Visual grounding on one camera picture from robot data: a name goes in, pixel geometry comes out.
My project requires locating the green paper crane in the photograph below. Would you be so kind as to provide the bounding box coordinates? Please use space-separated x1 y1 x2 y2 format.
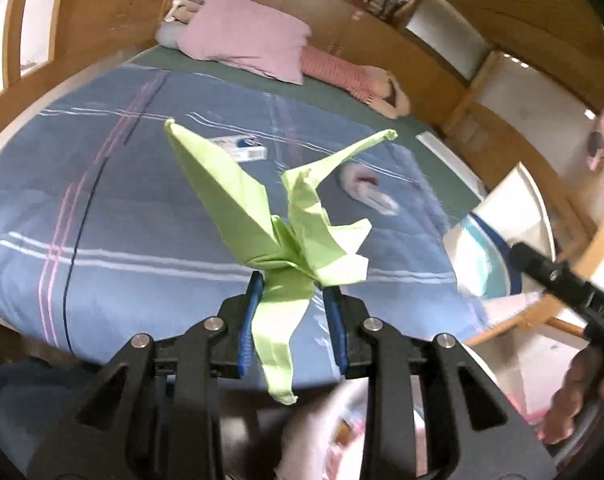
163 118 398 406

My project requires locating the frosted glass panel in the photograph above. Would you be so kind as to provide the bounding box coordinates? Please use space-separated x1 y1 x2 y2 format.
406 0 489 81

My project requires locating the wooden bed frame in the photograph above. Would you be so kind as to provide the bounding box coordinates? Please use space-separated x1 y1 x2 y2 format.
432 50 604 346

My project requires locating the person's right hand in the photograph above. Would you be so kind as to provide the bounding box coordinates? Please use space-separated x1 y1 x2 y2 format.
542 345 604 446

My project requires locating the blue striped blanket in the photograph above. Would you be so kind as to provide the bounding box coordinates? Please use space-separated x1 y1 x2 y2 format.
0 62 488 363

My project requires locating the white plush toy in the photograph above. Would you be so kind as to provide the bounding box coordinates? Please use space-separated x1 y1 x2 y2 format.
169 0 208 26

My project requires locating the pink hanging cloth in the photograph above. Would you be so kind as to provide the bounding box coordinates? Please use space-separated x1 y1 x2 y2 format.
584 105 604 171

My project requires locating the red striped plush doll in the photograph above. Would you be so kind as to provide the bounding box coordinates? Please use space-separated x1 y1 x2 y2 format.
299 46 413 120

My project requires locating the pink pillow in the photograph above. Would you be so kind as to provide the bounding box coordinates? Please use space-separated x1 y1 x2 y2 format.
176 0 313 86

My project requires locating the white plastic packet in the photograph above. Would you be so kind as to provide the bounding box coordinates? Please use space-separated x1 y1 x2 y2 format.
211 135 269 163

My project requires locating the white blue paper cup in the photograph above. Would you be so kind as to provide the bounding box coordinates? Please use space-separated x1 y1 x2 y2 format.
442 162 555 311

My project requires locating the white long board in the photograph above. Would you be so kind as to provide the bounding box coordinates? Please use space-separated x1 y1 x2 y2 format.
416 131 488 196

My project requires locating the grey blue cushion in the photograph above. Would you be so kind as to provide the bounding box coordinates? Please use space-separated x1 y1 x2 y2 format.
154 22 193 50

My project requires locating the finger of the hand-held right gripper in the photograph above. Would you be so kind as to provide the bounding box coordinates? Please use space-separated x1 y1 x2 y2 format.
509 242 604 313

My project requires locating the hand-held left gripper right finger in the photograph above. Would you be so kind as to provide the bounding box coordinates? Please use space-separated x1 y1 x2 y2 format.
322 285 558 480

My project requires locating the green bed mat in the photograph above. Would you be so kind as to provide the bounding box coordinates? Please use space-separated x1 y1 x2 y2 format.
127 44 488 221

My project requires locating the wooden headboard cabinet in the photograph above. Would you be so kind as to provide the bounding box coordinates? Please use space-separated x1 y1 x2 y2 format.
0 0 483 128

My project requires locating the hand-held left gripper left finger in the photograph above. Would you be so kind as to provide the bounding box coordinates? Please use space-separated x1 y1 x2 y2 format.
26 270 265 480

